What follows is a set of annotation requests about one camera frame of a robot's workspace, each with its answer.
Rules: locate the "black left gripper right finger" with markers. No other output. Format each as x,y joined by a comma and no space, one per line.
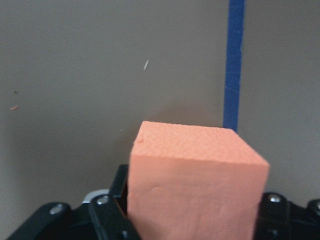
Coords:
281,219

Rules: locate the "orange foam cube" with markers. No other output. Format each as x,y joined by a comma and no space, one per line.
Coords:
188,182

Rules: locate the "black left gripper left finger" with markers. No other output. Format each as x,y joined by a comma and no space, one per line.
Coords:
101,216

